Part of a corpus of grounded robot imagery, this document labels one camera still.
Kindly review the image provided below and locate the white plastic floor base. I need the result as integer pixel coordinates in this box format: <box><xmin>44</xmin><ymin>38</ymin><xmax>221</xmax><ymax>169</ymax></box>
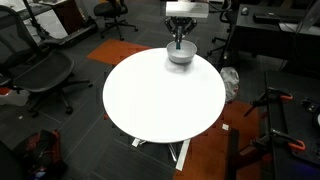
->
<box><xmin>0</xmin><ymin>87</ymin><xmax>32</xmax><ymax>107</ymax></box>

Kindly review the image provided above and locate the white plastic bag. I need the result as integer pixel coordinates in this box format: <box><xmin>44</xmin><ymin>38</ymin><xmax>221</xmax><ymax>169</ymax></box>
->
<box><xmin>219</xmin><ymin>66</ymin><xmax>241</xmax><ymax>104</ymax></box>

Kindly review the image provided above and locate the black keyboard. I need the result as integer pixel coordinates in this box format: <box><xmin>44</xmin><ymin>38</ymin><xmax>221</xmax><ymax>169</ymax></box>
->
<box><xmin>252</xmin><ymin>12</ymin><xmax>285</xmax><ymax>25</ymax></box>

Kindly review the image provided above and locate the grey bowl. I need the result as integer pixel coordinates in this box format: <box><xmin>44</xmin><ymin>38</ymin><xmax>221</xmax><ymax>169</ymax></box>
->
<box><xmin>166</xmin><ymin>39</ymin><xmax>198</xmax><ymax>65</ymax></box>

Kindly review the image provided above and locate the black mesh office chair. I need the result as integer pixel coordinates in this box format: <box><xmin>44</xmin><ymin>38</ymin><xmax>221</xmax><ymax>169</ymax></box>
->
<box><xmin>0</xmin><ymin>4</ymin><xmax>94</xmax><ymax>118</ymax></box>

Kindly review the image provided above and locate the white paper sheet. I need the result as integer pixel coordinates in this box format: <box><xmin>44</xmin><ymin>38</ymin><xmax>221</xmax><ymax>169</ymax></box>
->
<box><xmin>278</xmin><ymin>22</ymin><xmax>303</xmax><ymax>34</ymax></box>

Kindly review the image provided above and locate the black kick scooter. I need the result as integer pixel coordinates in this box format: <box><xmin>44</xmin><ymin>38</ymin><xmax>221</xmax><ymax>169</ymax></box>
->
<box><xmin>22</xmin><ymin>0</ymin><xmax>100</xmax><ymax>48</ymax></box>

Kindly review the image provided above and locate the white desk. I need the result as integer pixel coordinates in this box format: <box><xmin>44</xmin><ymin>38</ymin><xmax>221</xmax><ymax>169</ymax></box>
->
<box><xmin>0</xmin><ymin>0</ymin><xmax>69</xmax><ymax>40</ymax></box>

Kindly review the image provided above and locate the red and black backpack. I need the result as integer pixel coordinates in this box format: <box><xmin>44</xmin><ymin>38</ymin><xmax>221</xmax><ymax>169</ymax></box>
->
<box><xmin>12</xmin><ymin>129</ymin><xmax>68</xmax><ymax>180</ymax></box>

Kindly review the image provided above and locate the black swivel office chair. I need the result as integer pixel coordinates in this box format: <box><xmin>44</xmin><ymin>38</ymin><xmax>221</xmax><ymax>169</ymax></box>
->
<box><xmin>93</xmin><ymin>0</ymin><xmax>140</xmax><ymax>42</ymax></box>

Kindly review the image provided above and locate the black desk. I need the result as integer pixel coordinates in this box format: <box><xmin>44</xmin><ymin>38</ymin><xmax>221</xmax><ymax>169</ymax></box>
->
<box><xmin>218</xmin><ymin>3</ymin><xmax>320</xmax><ymax>73</ymax></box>

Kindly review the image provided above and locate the brown wooden cabinet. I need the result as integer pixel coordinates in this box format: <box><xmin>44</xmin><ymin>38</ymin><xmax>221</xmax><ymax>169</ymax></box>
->
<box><xmin>52</xmin><ymin>0</ymin><xmax>88</xmax><ymax>35</ymax></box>

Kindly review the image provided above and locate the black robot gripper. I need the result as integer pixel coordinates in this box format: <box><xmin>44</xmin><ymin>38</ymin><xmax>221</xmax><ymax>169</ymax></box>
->
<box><xmin>165</xmin><ymin>16</ymin><xmax>198</xmax><ymax>46</ymax></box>

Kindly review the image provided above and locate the white metal table base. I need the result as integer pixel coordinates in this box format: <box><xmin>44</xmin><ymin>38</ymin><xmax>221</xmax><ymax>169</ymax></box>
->
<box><xmin>131</xmin><ymin>136</ymin><xmax>192</xmax><ymax>172</ymax></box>

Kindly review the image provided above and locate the black chair with armrests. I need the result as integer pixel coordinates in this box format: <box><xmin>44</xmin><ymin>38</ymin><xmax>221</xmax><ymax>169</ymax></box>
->
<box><xmin>207</xmin><ymin>0</ymin><xmax>239</xmax><ymax>64</ymax></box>

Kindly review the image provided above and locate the black upright post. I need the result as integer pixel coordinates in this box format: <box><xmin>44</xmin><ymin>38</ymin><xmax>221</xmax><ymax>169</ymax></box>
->
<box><xmin>227</xmin><ymin>128</ymin><xmax>241</xmax><ymax>180</ymax></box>

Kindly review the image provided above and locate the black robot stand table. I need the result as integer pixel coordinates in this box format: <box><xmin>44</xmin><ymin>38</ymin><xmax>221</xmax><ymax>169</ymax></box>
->
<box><xmin>264</xmin><ymin>69</ymin><xmax>320</xmax><ymax>180</ymax></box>

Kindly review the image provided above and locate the orange handled bar clamp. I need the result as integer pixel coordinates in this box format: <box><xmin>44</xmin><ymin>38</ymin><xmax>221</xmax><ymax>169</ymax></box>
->
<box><xmin>250</xmin><ymin>128</ymin><xmax>307</xmax><ymax>155</ymax></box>
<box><xmin>243</xmin><ymin>86</ymin><xmax>294</xmax><ymax>118</ymax></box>

